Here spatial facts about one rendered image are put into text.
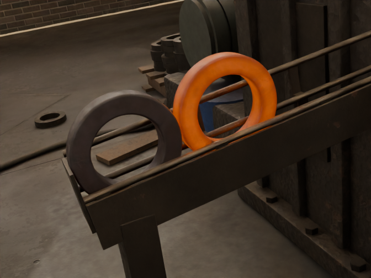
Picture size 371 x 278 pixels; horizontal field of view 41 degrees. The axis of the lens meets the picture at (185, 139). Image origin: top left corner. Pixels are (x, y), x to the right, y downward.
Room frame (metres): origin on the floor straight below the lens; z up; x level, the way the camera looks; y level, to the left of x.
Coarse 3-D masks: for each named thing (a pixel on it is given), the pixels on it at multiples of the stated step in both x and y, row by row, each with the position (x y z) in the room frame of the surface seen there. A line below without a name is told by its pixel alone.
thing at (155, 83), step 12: (168, 36) 2.92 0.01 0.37; (180, 36) 2.70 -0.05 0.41; (156, 48) 3.03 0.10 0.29; (168, 48) 2.80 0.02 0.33; (180, 48) 2.57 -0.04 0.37; (156, 60) 3.04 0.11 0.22; (168, 60) 2.80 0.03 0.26; (180, 60) 2.59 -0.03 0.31; (144, 72) 3.12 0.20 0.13; (156, 72) 3.02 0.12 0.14; (168, 72) 2.83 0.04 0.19; (156, 84) 3.03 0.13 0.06
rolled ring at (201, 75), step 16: (208, 64) 0.76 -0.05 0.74; (224, 64) 0.77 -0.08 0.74; (240, 64) 0.78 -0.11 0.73; (256, 64) 0.79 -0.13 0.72; (192, 80) 0.75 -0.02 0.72; (208, 80) 0.76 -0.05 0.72; (256, 80) 0.79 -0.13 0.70; (272, 80) 0.80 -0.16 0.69; (176, 96) 0.77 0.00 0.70; (192, 96) 0.75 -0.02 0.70; (256, 96) 0.81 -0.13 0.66; (272, 96) 0.80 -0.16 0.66; (176, 112) 0.75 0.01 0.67; (192, 112) 0.75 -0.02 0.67; (256, 112) 0.80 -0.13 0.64; (272, 112) 0.80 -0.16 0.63; (192, 128) 0.75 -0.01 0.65; (192, 144) 0.75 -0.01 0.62; (208, 144) 0.76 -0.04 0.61
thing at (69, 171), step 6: (66, 162) 0.71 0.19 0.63; (66, 168) 0.69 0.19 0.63; (72, 174) 0.66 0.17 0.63; (72, 180) 0.66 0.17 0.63; (72, 186) 0.71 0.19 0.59; (78, 192) 0.66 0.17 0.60; (78, 198) 0.66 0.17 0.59; (84, 204) 0.66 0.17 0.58; (84, 210) 0.66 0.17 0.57; (84, 216) 0.70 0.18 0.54; (90, 222) 0.66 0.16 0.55; (90, 228) 0.67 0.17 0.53
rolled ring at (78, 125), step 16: (112, 96) 0.71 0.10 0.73; (128, 96) 0.72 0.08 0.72; (144, 96) 0.72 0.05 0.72; (80, 112) 0.72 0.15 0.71; (96, 112) 0.70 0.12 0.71; (112, 112) 0.71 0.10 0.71; (128, 112) 0.71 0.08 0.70; (144, 112) 0.72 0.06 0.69; (160, 112) 0.73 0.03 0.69; (80, 128) 0.69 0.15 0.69; (96, 128) 0.70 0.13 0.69; (160, 128) 0.73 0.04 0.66; (176, 128) 0.74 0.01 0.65; (80, 144) 0.69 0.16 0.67; (160, 144) 0.75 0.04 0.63; (176, 144) 0.74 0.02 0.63; (80, 160) 0.68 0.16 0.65; (160, 160) 0.73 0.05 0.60; (80, 176) 0.68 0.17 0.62; (96, 176) 0.69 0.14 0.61
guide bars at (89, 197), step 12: (360, 84) 0.84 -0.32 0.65; (324, 96) 0.82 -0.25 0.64; (336, 96) 0.82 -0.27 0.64; (300, 108) 0.80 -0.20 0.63; (276, 120) 0.78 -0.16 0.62; (240, 132) 0.76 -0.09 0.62; (252, 132) 0.76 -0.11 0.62; (216, 144) 0.74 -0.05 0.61; (180, 156) 0.73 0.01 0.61; (192, 156) 0.73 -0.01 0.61; (156, 168) 0.71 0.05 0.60; (168, 168) 0.71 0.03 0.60; (132, 180) 0.69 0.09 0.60; (96, 192) 0.68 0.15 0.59; (108, 192) 0.68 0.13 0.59
